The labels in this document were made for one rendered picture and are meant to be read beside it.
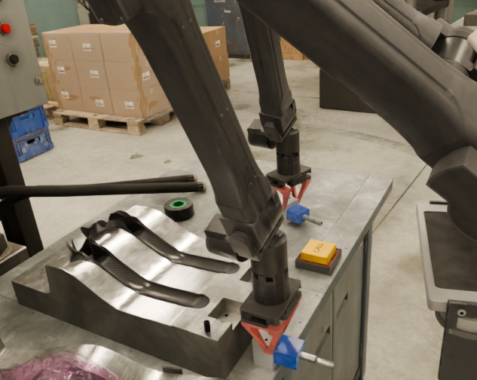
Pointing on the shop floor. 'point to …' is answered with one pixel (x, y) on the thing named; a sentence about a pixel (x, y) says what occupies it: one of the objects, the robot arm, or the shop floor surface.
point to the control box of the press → (10, 107)
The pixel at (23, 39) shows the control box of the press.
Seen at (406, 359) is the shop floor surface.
